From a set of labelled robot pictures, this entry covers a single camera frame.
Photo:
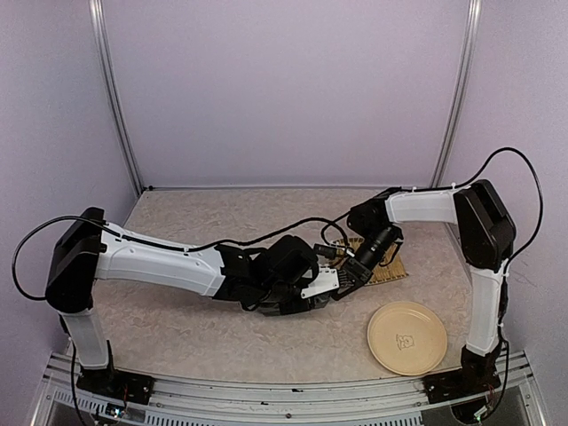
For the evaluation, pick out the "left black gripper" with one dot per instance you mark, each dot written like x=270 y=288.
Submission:
x=293 y=308

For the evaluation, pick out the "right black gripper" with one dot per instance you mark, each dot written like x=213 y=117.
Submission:
x=350 y=269

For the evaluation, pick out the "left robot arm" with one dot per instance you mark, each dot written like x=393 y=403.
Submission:
x=285 y=278

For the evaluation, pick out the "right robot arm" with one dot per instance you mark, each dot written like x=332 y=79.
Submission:
x=483 y=235

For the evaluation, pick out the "woven bamboo tray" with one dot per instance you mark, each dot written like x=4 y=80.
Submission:
x=389 y=269

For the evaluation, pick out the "beige round plate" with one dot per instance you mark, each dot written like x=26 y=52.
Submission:
x=407 y=338

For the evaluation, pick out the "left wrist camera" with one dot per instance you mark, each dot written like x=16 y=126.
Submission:
x=326 y=281

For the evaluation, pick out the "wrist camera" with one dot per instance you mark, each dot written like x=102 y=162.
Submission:
x=326 y=281
x=332 y=253

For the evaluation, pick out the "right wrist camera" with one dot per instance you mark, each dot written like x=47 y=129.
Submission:
x=332 y=253

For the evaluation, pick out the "front aluminium rail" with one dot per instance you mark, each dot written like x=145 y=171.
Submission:
x=172 y=400

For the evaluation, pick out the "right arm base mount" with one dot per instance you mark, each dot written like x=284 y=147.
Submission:
x=477 y=374

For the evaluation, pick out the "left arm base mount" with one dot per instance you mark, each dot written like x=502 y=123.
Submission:
x=115 y=383

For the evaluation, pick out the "right aluminium frame post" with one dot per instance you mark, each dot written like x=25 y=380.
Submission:
x=460 y=90

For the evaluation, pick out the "aluminium frame post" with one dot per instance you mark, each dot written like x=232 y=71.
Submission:
x=105 y=59
x=460 y=90

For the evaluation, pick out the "left aluminium frame post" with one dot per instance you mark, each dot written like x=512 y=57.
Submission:
x=105 y=59

